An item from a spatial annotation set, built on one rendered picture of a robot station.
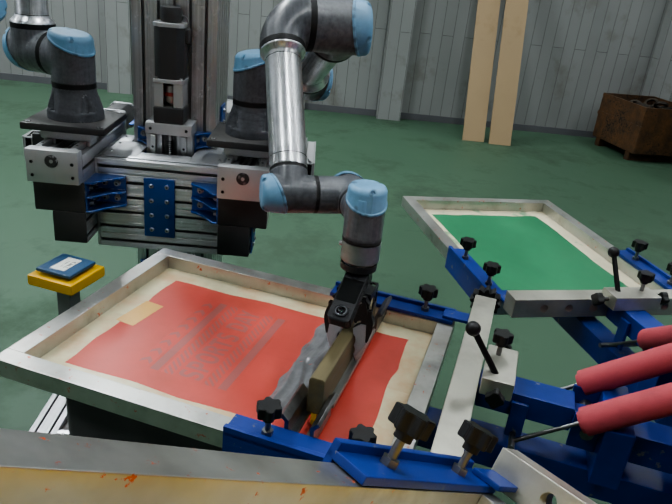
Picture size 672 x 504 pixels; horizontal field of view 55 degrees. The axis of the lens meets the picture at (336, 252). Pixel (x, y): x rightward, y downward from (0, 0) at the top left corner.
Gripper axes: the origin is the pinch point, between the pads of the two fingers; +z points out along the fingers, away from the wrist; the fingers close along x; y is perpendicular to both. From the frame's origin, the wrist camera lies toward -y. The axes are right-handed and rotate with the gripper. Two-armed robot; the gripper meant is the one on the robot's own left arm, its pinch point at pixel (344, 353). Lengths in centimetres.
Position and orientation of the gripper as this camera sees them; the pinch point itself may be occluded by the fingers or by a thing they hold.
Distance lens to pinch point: 131.1
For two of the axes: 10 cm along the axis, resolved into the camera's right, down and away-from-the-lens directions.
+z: -1.0, 9.1, 4.1
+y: 3.1, -3.6, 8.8
